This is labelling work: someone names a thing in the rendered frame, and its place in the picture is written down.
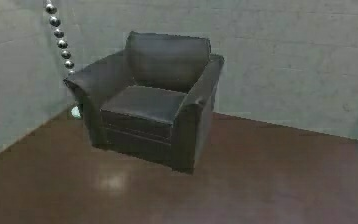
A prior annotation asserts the silver beaded floor lamp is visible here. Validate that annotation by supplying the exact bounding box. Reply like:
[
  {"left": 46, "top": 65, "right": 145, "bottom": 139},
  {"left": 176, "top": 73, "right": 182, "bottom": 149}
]
[{"left": 43, "top": 0, "right": 83, "bottom": 120}]

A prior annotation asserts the black leather armchair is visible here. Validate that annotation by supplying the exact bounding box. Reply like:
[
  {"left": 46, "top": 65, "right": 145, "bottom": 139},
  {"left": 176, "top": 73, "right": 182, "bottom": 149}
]
[{"left": 63, "top": 30, "right": 226, "bottom": 175}]

